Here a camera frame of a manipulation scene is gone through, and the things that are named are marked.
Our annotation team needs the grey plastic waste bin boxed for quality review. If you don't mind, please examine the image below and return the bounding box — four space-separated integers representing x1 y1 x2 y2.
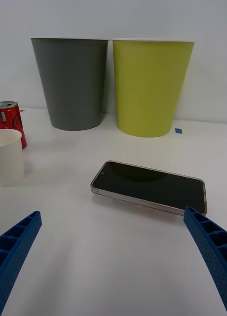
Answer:
30 37 109 131

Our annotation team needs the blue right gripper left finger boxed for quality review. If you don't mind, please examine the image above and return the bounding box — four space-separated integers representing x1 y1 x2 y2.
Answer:
0 210 42 316

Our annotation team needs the black smartphone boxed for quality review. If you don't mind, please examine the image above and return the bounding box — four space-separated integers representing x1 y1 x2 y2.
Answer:
90 160 208 216

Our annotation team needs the white paper cup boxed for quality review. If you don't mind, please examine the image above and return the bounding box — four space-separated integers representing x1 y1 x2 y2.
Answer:
0 128 25 187

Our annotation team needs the yellow-green plastic waste bin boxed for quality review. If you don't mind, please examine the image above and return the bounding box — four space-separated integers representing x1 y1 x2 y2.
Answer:
112 38 197 138

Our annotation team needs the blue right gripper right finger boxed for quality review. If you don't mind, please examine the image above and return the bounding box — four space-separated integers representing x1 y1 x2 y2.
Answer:
183 206 227 316

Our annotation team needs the red drink can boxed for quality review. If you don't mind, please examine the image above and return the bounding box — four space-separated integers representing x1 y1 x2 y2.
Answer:
0 100 28 151

